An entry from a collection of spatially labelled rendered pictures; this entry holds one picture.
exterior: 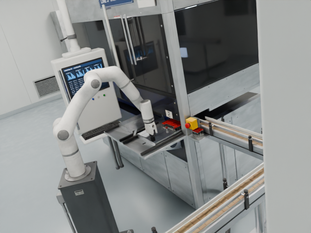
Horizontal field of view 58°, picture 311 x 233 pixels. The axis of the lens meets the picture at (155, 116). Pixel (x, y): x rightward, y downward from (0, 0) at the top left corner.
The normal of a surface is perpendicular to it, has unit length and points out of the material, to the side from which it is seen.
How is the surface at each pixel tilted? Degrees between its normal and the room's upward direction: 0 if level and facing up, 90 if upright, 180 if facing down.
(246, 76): 90
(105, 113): 90
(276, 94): 90
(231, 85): 90
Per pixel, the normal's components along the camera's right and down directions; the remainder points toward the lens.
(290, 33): -0.80, 0.37
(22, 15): 0.56, 0.23
